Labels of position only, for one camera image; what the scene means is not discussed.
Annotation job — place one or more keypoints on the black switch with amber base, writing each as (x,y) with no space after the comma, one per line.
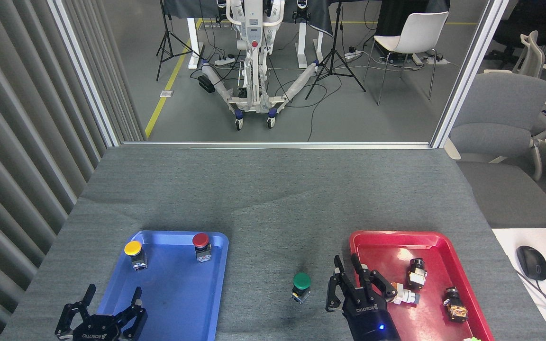
(455,305)

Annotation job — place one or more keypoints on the grey office chair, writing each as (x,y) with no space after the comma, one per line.
(500,109)

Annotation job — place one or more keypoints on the black cloth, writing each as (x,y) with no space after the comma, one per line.
(318,16)

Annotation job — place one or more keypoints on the silver frame post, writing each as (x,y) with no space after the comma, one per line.
(469,71)
(83,76)

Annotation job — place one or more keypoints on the black knob selector switch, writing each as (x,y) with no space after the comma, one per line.
(416,273)

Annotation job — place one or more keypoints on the red plastic tray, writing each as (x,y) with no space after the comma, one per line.
(396,246)

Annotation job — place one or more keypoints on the black tripod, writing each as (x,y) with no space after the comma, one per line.
(333,57)
(168,38)

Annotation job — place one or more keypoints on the small green object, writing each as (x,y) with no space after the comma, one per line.
(473,338)

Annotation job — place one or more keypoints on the white switch block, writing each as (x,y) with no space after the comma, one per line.
(406,296)

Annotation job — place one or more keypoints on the yellow push button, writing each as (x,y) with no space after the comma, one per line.
(133,248)

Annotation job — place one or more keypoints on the red push button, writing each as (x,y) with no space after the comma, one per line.
(200,240)

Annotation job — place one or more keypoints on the white desk leg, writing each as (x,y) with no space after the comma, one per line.
(193,42)
(303,45)

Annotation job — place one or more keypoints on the black power adapter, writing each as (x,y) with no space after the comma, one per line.
(206,84)

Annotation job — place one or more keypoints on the green push button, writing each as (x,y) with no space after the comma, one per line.
(301,280)

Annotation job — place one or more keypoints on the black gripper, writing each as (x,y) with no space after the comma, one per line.
(97,334)
(370,317)

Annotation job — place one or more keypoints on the white wheeled stand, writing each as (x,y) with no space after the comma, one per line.
(254,28)

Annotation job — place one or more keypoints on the white power strip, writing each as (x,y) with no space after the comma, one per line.
(224,60)
(434,60)
(352,54)

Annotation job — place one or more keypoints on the black computer mouse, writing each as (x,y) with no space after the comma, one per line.
(532,263)

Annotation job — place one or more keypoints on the white plastic chair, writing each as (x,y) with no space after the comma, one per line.
(420,31)

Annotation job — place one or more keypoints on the blue plastic tray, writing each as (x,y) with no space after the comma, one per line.
(183,293)

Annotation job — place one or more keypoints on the silver frame rail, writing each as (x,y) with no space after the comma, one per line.
(277,144)

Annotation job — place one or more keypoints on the white office chair with headrest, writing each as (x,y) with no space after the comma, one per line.
(532,54)

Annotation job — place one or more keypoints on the white desk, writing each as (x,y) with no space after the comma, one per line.
(514,241)

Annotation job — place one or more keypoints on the silver floor socket plate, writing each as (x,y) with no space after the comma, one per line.
(167,93)

